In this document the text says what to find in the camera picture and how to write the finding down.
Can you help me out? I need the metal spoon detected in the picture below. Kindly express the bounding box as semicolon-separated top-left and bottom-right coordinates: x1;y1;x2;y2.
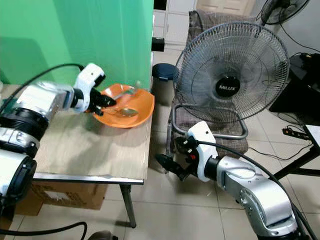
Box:
111;107;139;119

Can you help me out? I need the brown cardboard box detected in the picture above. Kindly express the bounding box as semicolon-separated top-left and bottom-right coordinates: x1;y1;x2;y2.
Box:
29;180;109;211

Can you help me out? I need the black power strip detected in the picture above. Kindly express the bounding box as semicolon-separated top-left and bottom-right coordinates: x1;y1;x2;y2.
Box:
282;127;307;142

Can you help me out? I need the black desk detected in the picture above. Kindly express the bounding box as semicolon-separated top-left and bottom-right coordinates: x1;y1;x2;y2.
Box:
269;52;320;181

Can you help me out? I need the black cable near feet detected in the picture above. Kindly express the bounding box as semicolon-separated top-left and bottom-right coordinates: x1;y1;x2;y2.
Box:
0;221;89;237

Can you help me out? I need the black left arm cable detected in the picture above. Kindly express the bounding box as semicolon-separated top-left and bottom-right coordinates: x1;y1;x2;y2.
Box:
0;63;84;108

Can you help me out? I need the large grey Milux fan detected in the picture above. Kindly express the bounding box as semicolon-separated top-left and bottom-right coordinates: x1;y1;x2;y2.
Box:
171;20;291;141

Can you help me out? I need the white drawer cabinet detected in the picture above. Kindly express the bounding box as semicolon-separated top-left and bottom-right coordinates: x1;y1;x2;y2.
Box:
153;0;197;51

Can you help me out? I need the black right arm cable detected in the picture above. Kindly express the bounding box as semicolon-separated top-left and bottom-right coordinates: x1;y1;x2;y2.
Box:
196;140;312;240

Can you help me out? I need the small black fan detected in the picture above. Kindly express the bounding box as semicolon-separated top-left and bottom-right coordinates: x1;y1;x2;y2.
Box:
260;0;311;26

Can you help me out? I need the metal fork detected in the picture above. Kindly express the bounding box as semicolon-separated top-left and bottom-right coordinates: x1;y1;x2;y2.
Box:
113;85;136;100

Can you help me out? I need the checked cloth covered chair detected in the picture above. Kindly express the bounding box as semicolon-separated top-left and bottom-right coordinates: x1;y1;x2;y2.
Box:
167;9;257;160

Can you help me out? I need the grey metal table leg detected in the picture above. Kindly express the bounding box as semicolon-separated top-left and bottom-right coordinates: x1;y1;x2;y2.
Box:
119;183;137;229

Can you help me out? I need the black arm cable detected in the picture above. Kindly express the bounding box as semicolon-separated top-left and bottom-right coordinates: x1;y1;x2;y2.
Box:
196;140;312;240
0;63;84;108

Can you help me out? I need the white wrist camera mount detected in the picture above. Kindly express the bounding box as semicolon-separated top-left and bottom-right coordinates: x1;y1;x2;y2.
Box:
186;120;219;182
74;63;106;112

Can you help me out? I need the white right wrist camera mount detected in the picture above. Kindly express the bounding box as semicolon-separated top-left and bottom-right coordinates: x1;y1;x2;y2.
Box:
186;120;219;182

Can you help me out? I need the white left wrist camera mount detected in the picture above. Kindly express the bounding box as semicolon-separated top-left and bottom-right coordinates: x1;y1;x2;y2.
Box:
74;63;106;112

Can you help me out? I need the bin with blue lid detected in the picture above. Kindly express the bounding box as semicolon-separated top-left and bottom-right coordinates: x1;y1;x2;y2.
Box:
152;63;179;106

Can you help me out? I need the green backdrop screen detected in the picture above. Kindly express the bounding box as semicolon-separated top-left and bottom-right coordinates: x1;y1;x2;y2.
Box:
0;0;155;92

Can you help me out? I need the orange plastic bowl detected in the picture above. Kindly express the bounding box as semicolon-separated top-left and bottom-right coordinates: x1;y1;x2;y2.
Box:
93;83;155;129

